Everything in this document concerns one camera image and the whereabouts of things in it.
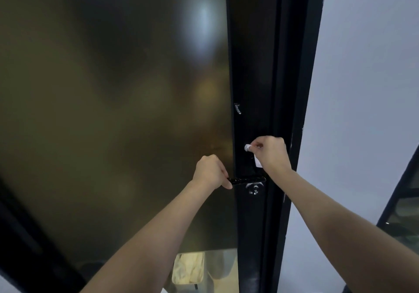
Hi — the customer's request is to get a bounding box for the person's right hand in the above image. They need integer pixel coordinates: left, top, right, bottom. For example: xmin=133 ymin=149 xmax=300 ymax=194
xmin=249 ymin=135 xmax=292 ymax=174

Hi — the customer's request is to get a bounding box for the person's left hand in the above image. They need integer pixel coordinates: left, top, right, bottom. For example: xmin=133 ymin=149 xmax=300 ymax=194
xmin=192 ymin=154 xmax=234 ymax=191

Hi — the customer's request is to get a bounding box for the white tissue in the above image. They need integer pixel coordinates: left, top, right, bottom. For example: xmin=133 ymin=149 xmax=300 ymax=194
xmin=244 ymin=144 xmax=263 ymax=169

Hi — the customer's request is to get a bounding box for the black door handle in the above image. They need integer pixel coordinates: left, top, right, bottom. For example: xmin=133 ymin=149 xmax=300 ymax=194
xmin=228 ymin=176 xmax=267 ymax=187

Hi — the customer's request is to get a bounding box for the person's left forearm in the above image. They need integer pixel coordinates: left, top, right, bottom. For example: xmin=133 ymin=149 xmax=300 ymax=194
xmin=79 ymin=179 xmax=217 ymax=293

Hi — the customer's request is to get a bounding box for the person's right forearm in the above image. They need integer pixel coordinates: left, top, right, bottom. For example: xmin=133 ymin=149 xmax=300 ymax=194
xmin=262 ymin=168 xmax=419 ymax=293

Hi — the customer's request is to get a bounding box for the bin with white liner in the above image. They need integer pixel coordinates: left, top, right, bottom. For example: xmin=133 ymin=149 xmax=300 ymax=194
xmin=171 ymin=251 xmax=206 ymax=286

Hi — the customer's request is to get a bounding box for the black frosted glass door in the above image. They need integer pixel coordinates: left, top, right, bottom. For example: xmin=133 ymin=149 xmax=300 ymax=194
xmin=0 ymin=0 xmax=286 ymax=293

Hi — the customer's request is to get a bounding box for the black door frame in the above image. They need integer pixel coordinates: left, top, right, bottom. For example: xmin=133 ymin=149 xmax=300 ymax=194
xmin=262 ymin=0 xmax=329 ymax=293

